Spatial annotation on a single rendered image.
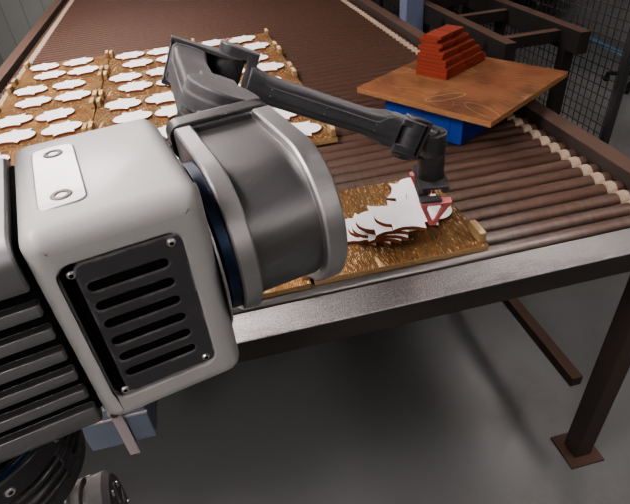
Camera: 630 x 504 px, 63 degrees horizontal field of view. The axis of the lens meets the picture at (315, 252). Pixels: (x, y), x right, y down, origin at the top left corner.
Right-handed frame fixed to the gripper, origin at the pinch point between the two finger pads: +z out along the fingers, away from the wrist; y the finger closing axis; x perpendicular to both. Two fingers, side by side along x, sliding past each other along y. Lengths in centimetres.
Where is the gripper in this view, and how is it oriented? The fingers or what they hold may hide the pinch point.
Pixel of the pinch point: (428, 210)
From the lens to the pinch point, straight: 121.8
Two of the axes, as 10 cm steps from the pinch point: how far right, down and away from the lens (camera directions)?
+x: -10.0, 0.8, 0.3
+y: -0.2, -6.2, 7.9
